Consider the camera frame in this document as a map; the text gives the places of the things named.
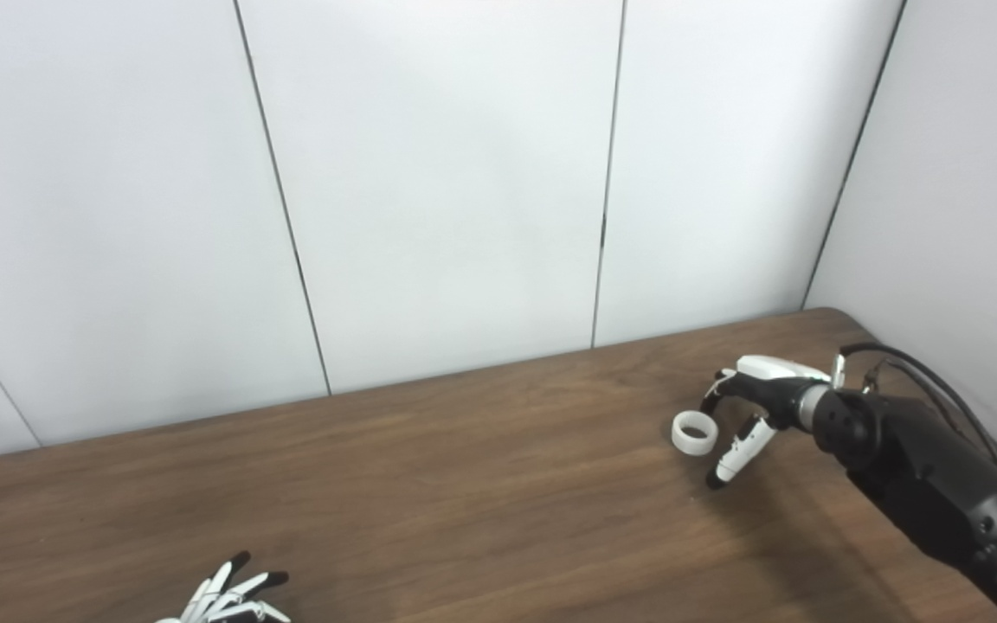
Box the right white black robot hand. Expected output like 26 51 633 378
700 355 837 491

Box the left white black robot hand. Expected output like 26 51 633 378
155 551 292 623

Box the white plastic ring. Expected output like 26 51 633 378
671 411 718 458

